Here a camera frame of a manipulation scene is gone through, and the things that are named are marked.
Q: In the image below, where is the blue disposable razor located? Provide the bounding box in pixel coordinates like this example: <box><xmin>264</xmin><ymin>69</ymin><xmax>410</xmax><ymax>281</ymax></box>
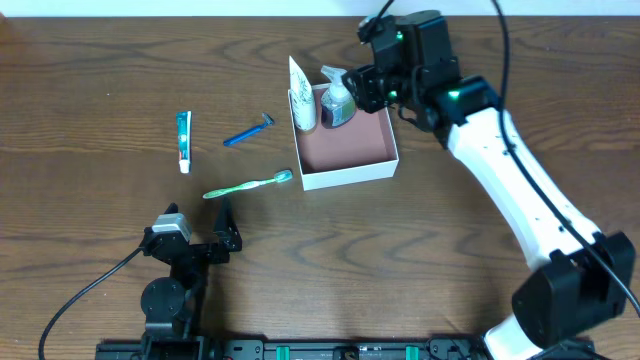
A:
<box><xmin>223</xmin><ymin>113</ymin><xmax>275</xmax><ymax>147</ymax></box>

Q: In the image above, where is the white Pantene tube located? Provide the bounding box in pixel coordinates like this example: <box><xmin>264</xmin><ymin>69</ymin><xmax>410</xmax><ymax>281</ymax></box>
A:
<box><xmin>289</xmin><ymin>57</ymin><xmax>316</xmax><ymax>132</ymax></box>

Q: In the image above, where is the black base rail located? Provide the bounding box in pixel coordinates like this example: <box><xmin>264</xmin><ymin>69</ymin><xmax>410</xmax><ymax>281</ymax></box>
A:
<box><xmin>94</xmin><ymin>337</ymin><xmax>596</xmax><ymax>360</ymax></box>

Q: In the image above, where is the white box pink interior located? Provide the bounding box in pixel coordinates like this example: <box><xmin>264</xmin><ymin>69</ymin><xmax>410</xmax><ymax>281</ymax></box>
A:
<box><xmin>293</xmin><ymin>109</ymin><xmax>399</xmax><ymax>191</ymax></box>

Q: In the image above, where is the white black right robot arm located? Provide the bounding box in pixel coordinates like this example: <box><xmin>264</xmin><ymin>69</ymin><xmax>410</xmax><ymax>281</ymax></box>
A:
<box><xmin>340</xmin><ymin>10</ymin><xmax>639</xmax><ymax>359</ymax></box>

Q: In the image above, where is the green Colgate toothbrush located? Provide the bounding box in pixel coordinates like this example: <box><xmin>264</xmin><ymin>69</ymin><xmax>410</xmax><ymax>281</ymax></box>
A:
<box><xmin>202</xmin><ymin>170</ymin><xmax>293</xmax><ymax>200</ymax></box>

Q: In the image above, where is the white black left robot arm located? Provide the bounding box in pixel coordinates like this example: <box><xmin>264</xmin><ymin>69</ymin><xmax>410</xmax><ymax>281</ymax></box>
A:
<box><xmin>132</xmin><ymin>198</ymin><xmax>242</xmax><ymax>360</ymax></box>

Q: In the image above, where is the teal Colgate toothpaste tube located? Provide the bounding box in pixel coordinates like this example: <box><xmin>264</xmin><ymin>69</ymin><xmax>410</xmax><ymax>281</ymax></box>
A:
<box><xmin>176</xmin><ymin>111</ymin><xmax>192</xmax><ymax>174</ymax></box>

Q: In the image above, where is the clear soap pump bottle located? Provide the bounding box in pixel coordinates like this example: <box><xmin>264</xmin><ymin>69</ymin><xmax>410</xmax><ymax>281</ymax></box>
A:
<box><xmin>321</xmin><ymin>65</ymin><xmax>357</xmax><ymax>129</ymax></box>

